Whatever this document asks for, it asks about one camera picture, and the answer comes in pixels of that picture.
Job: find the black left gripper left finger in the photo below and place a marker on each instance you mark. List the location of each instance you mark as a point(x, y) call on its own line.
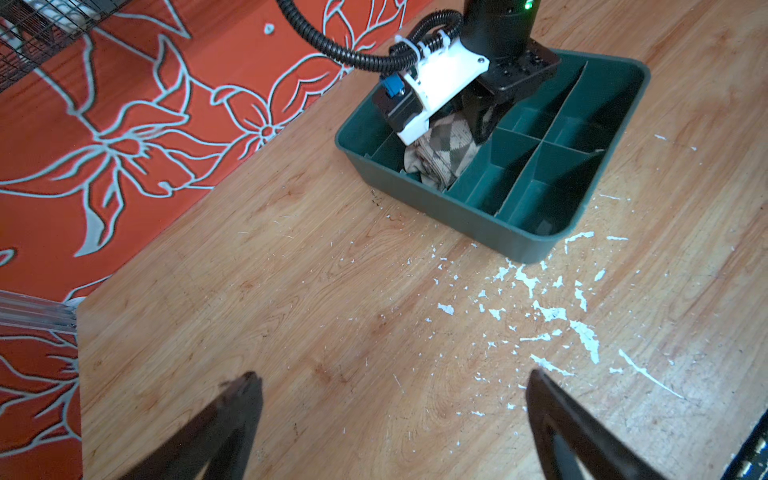
point(216, 443)

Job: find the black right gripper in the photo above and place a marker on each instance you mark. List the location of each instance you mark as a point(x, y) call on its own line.
point(488, 98)

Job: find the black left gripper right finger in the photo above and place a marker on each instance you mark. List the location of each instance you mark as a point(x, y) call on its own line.
point(570, 441)

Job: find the olive argyle patterned sock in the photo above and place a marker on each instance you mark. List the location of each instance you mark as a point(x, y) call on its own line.
point(441, 156)

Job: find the green divided organizer tray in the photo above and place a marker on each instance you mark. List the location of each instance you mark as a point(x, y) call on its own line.
point(532, 181)

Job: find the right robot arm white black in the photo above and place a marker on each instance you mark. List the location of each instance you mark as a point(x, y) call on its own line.
point(496, 30)

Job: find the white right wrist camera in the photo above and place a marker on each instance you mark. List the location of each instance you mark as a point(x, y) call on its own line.
point(408, 99)

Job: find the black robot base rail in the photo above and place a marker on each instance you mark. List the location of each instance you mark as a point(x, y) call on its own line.
point(750, 462)

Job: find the black wire wall basket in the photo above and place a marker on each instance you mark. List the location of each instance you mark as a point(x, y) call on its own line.
point(33, 31)

